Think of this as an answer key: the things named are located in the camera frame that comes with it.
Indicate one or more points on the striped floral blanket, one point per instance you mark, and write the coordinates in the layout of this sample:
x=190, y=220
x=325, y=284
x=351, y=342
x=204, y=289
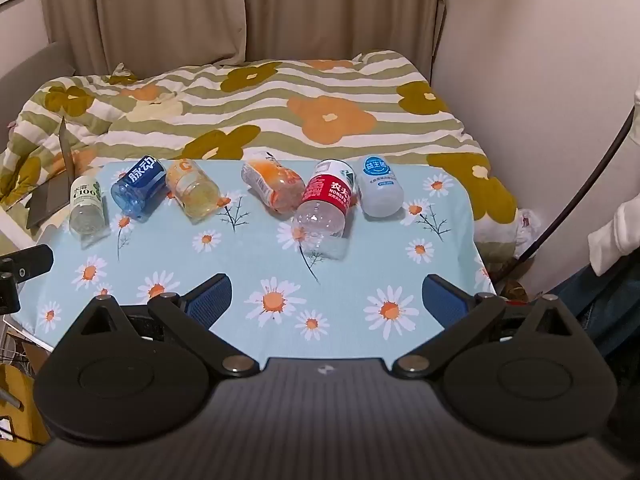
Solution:
x=325, y=115

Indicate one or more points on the grey laptop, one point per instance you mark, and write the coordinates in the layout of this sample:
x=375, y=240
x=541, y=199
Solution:
x=47, y=201

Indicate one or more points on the light blue daisy tablecloth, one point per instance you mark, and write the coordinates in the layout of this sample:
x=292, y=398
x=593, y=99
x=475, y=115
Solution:
x=240, y=260

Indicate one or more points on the yellow label bottle cup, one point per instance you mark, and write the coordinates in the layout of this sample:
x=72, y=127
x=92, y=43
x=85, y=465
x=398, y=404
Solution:
x=192, y=186

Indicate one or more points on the orange label bottle cup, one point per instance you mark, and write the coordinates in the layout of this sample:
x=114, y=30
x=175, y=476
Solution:
x=272, y=180

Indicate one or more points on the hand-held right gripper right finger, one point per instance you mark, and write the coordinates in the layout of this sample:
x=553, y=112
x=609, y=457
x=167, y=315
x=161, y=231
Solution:
x=445, y=300

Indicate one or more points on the person's white sweater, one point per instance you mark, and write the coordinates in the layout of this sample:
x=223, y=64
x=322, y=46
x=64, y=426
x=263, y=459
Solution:
x=620, y=235

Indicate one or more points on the green label clear bottle cup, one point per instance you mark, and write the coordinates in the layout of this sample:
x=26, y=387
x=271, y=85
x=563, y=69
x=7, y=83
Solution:
x=87, y=205

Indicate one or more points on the blue label bottle cup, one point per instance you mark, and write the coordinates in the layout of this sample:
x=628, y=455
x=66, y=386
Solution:
x=140, y=184

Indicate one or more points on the person's blue jeans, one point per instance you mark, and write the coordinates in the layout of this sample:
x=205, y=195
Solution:
x=610, y=305

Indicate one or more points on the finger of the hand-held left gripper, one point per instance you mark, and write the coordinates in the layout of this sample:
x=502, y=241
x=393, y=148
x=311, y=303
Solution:
x=30, y=260

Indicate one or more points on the beige curtain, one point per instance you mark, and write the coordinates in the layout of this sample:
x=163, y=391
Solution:
x=145, y=10
x=345, y=5

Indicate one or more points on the yellow cardboard box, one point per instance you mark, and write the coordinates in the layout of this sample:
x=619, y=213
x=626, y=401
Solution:
x=20, y=392

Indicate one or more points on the grey upholstered headboard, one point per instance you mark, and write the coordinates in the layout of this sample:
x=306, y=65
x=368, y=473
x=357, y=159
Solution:
x=25, y=72

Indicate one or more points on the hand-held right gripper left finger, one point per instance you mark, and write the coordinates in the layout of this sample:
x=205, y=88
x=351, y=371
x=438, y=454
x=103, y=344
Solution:
x=209, y=302

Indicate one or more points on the white pale blue bottle cup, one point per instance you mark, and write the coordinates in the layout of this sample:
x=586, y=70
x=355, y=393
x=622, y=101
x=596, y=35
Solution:
x=380, y=187

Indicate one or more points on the red label clear bottle cup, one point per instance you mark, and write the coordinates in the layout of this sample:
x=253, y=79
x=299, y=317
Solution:
x=325, y=196

